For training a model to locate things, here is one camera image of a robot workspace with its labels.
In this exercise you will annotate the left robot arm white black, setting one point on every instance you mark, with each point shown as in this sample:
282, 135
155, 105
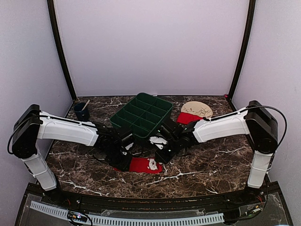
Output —
35, 124

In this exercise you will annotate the beige patterned plate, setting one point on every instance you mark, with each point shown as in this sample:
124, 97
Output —
197, 108

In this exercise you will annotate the red sock with santa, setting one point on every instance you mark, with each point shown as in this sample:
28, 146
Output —
144, 165

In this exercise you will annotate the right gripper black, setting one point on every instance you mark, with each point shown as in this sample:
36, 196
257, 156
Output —
162, 158

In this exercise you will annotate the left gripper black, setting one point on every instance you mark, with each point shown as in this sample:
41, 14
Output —
123, 165

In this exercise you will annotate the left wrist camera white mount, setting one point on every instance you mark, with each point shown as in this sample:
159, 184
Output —
126, 149

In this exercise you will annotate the grey slotted cable duct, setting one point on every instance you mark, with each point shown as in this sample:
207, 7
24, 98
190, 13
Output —
129, 218

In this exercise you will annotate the black front rail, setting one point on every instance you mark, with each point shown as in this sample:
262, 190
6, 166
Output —
219, 202

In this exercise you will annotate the green compartment tray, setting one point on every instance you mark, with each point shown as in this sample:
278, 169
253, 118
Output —
143, 115

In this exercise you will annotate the right black frame post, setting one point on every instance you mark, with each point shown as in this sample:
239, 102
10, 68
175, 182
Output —
243, 49

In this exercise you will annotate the small circuit board right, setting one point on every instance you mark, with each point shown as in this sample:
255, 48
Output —
254, 210

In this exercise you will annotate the small circuit board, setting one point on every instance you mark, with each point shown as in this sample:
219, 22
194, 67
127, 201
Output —
76, 217
254, 210

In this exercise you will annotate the black frame post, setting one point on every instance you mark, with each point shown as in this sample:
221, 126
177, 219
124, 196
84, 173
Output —
243, 49
59, 48

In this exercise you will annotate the red sock plain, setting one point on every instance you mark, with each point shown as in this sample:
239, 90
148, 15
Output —
186, 118

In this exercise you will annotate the dark blue cup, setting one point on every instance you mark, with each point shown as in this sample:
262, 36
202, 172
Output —
82, 115

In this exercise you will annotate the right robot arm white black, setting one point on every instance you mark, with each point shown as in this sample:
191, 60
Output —
254, 120

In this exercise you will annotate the left black frame post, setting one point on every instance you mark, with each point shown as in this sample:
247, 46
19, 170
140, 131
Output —
59, 48

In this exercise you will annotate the small circuit board left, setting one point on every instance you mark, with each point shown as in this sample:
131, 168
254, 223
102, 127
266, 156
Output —
76, 217

